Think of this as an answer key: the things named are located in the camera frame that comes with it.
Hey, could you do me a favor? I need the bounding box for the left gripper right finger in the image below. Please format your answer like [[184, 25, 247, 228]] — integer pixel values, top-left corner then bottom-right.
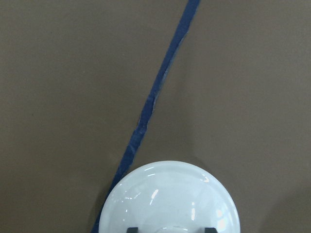
[[204, 227, 216, 233]]

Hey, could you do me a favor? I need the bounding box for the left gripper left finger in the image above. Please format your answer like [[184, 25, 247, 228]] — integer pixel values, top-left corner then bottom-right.
[[128, 227, 138, 233]]

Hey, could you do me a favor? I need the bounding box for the white saucer lid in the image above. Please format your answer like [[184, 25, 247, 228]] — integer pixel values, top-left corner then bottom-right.
[[99, 161, 241, 233]]

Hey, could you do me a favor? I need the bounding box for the brown paper table cover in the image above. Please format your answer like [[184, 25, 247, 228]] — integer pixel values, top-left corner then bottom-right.
[[0, 0, 311, 233]]

